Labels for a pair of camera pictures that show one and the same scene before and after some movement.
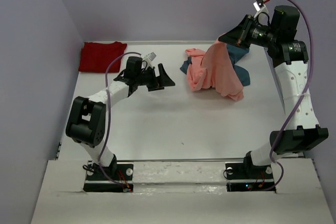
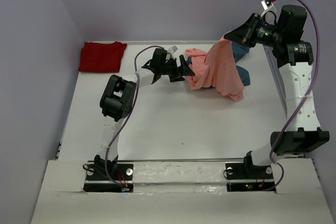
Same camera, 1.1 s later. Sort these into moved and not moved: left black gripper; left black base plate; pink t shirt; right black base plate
Moved: left black gripper
Not moved: right black base plate; pink t shirt; left black base plate
